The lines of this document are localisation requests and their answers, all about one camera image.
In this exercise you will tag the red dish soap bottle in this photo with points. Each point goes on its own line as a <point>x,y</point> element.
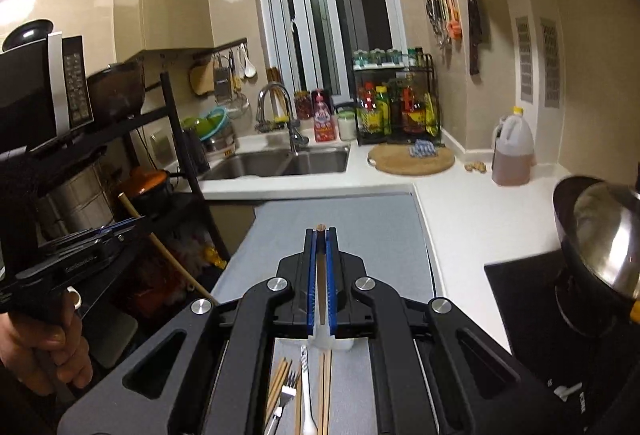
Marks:
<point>323,122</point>

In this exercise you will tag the microwave oven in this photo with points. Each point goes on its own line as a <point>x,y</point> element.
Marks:
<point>44,89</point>

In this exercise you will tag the hanging white ladle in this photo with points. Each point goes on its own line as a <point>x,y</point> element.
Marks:
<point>249,69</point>

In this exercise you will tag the round wooden cutting board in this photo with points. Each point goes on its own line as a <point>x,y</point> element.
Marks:
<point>396,160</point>

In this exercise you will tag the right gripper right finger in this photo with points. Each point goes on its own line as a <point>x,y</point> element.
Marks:
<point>434,370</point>

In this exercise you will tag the grey table mat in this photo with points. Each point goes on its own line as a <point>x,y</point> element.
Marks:
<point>383,231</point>

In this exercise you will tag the plastic jug of brown liquid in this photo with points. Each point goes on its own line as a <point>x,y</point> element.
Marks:
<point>514,150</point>

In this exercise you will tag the hanging wooden cutting board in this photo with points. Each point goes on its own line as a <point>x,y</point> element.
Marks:
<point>201,78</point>

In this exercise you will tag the white lidded jar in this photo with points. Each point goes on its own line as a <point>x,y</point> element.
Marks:
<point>346,122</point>

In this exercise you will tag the clear plastic utensil container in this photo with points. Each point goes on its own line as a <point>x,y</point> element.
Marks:
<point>324,343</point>

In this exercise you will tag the black wok with lid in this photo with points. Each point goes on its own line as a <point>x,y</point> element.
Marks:
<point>598,227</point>

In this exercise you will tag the orange lidded pot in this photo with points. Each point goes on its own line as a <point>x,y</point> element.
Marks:
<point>140,182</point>

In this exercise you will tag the hanging metal grater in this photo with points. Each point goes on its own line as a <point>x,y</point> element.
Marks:
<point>223,75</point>

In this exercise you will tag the green and blue bowls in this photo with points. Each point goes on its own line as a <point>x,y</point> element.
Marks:
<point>214,124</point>

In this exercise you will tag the black metal shelf rack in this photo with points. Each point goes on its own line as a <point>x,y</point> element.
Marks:
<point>29,175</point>

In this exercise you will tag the person's left hand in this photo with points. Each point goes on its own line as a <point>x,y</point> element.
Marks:
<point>23,338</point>

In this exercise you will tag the stainless steel sink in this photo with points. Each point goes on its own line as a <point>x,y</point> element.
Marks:
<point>273,163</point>

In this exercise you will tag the stainless steel stock pot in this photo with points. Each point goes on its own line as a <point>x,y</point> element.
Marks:
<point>79,204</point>

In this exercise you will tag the dark glass bowl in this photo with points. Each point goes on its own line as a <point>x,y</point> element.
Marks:
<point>117,92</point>

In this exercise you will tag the red chili jar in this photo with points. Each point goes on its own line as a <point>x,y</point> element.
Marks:
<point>303,105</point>

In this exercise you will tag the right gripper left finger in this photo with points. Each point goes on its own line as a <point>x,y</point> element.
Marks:
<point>204,373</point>

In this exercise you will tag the chrome kitchen faucet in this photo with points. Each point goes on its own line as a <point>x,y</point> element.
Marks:
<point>282,115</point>

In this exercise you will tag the hanging cleaver knife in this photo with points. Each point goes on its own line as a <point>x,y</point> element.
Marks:
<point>476,35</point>

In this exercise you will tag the black spice rack with bottles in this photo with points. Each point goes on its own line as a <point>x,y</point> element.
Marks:
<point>395,96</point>

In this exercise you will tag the blue checkered cloth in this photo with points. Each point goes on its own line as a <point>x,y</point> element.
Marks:
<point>422,149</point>

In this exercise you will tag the black gas stove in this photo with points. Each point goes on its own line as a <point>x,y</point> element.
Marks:
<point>594,370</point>

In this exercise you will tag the hanging kitchen tools rail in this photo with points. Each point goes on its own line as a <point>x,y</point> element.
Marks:
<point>444,17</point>

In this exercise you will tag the ginger root piece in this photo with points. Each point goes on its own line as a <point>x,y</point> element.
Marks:
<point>476,166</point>

